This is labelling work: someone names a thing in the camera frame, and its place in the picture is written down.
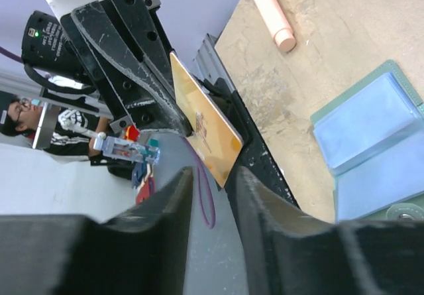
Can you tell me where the beige wooden handle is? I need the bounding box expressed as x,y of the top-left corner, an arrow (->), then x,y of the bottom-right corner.
253,0 -> 296,52

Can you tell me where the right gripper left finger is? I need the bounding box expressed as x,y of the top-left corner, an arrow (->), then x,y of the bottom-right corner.
1,167 -> 193,294

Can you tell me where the person in skeleton shirt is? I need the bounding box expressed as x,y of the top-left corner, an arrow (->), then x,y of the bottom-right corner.
1,91 -> 112,162

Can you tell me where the colourful toy on floor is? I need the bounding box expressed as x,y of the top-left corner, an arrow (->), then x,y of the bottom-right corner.
90,126 -> 160,205

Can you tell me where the gold credit card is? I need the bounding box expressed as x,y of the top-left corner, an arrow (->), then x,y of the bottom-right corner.
170,52 -> 243,187

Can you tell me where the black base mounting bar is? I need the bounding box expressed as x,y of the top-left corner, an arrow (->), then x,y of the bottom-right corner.
199,78 -> 299,207

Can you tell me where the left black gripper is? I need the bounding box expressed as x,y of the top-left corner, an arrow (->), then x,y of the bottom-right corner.
59,0 -> 195,137

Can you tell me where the sage green card holder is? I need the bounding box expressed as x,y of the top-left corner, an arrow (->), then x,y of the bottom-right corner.
311,60 -> 423,221

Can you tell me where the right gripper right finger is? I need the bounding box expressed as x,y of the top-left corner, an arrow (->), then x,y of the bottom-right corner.
233,167 -> 423,294

